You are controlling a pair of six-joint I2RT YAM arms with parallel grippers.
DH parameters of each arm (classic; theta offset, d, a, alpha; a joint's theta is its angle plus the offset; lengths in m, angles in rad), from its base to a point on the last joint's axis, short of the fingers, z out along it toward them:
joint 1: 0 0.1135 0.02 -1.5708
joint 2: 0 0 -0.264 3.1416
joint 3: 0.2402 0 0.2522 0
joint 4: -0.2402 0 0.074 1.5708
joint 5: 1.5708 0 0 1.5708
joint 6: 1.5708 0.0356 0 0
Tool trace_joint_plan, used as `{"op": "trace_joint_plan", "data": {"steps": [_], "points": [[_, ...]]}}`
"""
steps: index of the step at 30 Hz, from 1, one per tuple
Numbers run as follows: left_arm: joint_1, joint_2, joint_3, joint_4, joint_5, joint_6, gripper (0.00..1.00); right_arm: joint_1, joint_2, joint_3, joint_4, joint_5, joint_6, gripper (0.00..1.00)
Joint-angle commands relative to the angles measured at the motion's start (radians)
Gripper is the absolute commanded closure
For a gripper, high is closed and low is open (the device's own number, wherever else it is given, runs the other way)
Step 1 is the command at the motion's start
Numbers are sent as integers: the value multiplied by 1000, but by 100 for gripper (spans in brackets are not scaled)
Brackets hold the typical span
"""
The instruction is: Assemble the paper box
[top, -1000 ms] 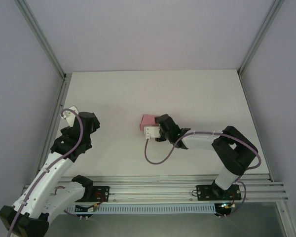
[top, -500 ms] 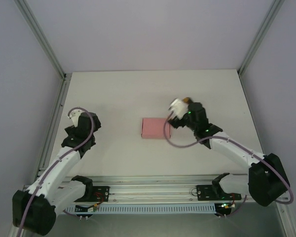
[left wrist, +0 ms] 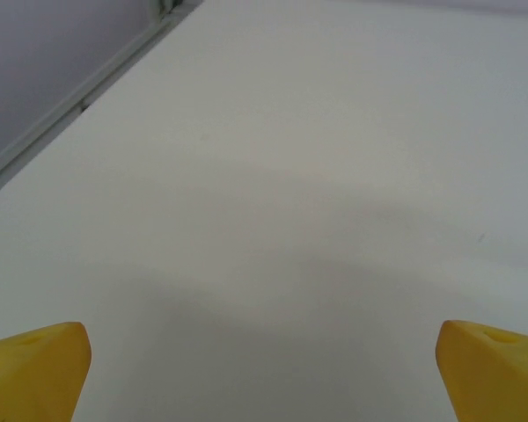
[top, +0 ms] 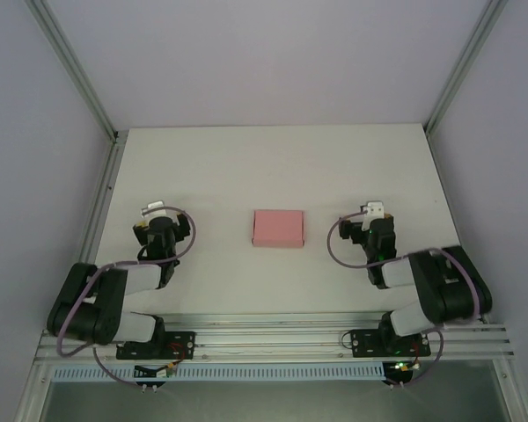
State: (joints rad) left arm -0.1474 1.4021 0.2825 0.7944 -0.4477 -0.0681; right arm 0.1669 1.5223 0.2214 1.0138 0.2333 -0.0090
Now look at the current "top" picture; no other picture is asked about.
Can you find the pink paper box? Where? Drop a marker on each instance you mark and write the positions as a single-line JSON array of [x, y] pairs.
[[277, 227]]

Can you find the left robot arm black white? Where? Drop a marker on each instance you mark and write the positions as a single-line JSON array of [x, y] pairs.
[[138, 327]]

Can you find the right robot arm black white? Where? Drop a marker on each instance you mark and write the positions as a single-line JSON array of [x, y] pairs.
[[400, 321]]

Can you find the small circuit board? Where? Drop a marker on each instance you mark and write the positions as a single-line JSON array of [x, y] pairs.
[[402, 367], [160, 371]]

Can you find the grey metal sheet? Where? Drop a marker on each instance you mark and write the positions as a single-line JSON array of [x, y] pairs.
[[268, 402]]

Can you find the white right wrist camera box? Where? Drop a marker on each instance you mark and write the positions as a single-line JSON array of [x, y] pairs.
[[374, 210]]

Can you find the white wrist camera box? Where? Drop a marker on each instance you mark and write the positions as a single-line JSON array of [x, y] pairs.
[[151, 208], [374, 210]]

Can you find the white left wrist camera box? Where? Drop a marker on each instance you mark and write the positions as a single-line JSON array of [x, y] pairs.
[[151, 208]]

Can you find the aluminium table side rail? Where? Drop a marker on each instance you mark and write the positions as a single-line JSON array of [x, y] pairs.
[[97, 211], [459, 211]]

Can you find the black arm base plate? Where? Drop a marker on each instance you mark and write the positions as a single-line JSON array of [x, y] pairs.
[[365, 343], [182, 345]]

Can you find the aluminium mounting rail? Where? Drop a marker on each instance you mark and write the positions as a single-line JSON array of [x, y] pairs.
[[268, 338]]

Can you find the aluminium frame post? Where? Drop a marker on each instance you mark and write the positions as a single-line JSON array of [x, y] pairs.
[[466, 66], [77, 72]]

